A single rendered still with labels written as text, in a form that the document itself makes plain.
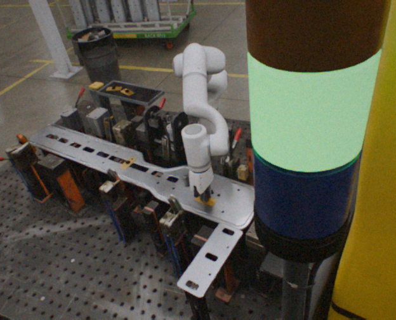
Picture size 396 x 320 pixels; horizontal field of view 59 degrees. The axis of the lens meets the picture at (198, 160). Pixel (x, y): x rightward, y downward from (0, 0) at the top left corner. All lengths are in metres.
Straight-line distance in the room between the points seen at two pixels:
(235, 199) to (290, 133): 1.22
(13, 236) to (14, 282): 0.30
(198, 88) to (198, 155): 0.24
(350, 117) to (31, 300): 1.67
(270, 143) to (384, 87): 0.15
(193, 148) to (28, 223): 1.19
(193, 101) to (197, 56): 0.18
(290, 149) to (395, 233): 0.25
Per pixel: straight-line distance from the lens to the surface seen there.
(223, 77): 1.88
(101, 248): 1.79
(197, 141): 1.17
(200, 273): 1.21
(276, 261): 1.19
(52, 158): 1.87
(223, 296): 1.50
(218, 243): 1.27
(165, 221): 1.32
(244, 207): 1.37
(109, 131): 1.88
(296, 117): 0.19
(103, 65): 4.45
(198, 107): 1.24
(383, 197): 0.40
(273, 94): 0.19
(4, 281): 1.91
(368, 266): 0.49
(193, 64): 1.32
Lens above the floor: 2.01
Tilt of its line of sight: 39 degrees down
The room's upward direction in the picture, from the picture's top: 10 degrees counter-clockwise
